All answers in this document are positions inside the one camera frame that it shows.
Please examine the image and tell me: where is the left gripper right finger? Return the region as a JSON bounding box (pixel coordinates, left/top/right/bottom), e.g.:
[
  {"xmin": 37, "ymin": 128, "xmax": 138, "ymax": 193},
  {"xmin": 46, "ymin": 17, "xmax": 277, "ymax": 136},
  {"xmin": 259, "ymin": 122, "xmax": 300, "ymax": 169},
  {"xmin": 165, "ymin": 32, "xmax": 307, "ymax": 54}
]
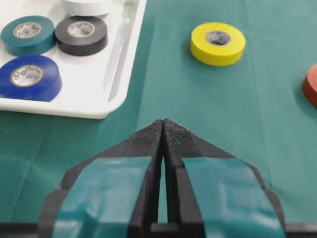
[{"xmin": 162, "ymin": 119, "xmax": 285, "ymax": 238}]

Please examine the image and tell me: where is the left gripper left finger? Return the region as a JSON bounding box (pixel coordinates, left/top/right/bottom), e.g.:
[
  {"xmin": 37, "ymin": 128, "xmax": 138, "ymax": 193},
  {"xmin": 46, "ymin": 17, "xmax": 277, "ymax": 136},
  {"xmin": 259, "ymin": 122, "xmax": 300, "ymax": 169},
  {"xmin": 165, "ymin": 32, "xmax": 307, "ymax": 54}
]
[{"xmin": 38, "ymin": 120, "xmax": 163, "ymax": 238}]

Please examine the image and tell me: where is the blue tape roll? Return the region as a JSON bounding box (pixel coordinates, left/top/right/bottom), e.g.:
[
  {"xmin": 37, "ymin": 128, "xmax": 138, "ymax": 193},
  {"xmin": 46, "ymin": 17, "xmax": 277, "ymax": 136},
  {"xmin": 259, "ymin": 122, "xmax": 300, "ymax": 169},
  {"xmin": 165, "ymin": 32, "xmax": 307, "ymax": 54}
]
[{"xmin": 0, "ymin": 55, "xmax": 62, "ymax": 102}]

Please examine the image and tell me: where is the black tape roll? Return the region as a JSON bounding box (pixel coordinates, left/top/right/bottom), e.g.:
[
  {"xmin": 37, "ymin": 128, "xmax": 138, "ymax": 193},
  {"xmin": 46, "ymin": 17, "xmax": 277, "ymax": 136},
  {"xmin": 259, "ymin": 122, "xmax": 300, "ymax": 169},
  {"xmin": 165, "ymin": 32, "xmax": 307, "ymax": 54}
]
[{"xmin": 54, "ymin": 16, "xmax": 108, "ymax": 57}]

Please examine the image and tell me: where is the teal green tape roll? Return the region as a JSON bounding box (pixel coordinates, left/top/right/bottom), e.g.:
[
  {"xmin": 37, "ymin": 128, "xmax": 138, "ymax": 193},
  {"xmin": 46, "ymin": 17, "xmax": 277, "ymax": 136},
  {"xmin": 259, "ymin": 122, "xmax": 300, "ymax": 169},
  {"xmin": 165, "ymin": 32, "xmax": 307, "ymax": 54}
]
[{"xmin": 0, "ymin": 15, "xmax": 56, "ymax": 57}]

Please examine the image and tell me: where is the white tape roll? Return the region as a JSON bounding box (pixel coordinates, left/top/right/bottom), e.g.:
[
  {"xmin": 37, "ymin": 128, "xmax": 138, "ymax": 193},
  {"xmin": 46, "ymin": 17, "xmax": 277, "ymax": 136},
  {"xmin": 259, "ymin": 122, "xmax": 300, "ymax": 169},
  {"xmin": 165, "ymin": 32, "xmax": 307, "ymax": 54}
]
[{"xmin": 61, "ymin": 0, "xmax": 112, "ymax": 16}]

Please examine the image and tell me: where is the red orange tape roll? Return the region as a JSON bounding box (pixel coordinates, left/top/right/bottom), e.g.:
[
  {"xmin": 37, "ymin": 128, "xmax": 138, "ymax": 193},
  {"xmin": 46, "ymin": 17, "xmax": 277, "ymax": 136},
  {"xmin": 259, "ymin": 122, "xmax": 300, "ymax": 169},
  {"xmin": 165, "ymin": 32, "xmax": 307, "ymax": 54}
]
[{"xmin": 302, "ymin": 64, "xmax": 317, "ymax": 107}]

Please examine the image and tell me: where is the yellow tape roll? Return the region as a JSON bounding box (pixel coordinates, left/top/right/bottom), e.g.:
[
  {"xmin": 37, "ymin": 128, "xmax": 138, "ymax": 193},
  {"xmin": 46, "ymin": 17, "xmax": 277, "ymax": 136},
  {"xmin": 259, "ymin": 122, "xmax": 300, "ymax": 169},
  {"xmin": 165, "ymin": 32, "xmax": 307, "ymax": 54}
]
[{"xmin": 190, "ymin": 22, "xmax": 246, "ymax": 66}]

